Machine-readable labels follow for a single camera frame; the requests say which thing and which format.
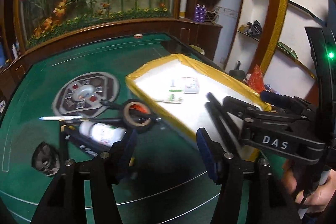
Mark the white cylindrical bottle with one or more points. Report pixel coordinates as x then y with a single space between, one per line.
104 134

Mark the white green-label pill bottle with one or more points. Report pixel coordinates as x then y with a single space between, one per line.
174 93

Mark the black pen on table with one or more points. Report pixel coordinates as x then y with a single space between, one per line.
113 121

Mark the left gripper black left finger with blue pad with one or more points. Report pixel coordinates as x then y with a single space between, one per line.
107 169

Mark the black tape roll red core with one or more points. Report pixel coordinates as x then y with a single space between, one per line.
138 126

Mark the black round mesh cap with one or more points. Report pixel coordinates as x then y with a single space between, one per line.
46 159

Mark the purple bottles on shelf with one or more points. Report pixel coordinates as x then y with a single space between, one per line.
200 13

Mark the black marker white cap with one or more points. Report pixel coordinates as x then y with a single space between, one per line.
86 145

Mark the person's right hand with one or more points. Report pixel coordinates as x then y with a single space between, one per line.
316 202

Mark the white pen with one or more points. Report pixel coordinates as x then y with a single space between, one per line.
60 118

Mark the black gel pen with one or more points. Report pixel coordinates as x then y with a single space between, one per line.
132 109

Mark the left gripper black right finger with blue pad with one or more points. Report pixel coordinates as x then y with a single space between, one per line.
227 170

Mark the red plastic bag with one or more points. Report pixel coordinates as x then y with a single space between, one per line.
255 81

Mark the round mahjong table control panel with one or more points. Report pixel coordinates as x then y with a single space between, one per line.
83 95

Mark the yellow-edged white tray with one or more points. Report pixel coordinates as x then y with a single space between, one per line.
149 83

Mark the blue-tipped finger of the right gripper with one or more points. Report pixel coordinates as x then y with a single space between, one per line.
228 130

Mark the black marker yellow cap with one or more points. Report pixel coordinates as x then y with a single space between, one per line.
68 129

